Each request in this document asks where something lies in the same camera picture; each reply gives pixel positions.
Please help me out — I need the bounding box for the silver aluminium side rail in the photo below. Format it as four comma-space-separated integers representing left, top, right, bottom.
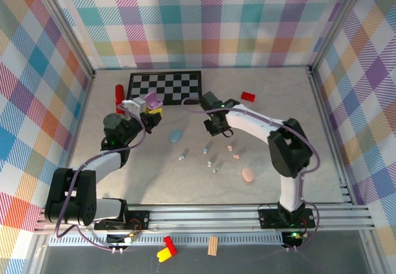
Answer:
308, 66, 355, 205
55, 69, 97, 208

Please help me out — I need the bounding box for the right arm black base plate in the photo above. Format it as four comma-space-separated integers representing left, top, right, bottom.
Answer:
258, 207, 316, 229

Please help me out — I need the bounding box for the yellow toy brick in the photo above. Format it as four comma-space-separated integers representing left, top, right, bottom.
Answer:
157, 246, 172, 262

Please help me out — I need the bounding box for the small black controller board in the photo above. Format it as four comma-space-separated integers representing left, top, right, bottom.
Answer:
280, 230, 303, 247
106, 232, 139, 246

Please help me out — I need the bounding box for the purple earbud charging case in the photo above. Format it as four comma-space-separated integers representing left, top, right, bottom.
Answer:
144, 92, 164, 109

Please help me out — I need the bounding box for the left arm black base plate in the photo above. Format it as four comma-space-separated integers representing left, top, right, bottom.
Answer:
94, 210, 150, 231

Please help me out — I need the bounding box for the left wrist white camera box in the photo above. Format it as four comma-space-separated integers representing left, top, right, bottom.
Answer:
121, 97, 147, 116

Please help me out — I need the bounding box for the silver aluminium frame post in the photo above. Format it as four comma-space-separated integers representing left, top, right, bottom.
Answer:
308, 0, 371, 74
30, 0, 97, 80

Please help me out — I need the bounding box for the red cylinder with grey end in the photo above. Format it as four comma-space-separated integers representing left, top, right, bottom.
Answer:
114, 84, 126, 114

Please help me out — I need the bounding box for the black white checkerboard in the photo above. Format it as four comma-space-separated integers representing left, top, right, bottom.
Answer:
127, 71, 204, 106

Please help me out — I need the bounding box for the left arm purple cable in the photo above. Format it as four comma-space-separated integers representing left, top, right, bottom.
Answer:
54, 105, 148, 253

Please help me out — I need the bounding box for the white slotted cable duct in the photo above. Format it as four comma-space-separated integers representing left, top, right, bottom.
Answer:
48, 235, 285, 247

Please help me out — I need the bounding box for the small wooden block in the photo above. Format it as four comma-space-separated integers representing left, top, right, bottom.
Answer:
207, 236, 219, 256

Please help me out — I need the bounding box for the silver aluminium mounting rail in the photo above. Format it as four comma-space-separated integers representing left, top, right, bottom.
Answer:
33, 204, 377, 233

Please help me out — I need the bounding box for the pink earbud charging case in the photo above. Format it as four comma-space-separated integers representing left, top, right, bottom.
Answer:
241, 167, 256, 183

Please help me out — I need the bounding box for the red studded toy brick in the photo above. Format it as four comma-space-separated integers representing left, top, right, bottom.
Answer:
163, 236, 178, 255

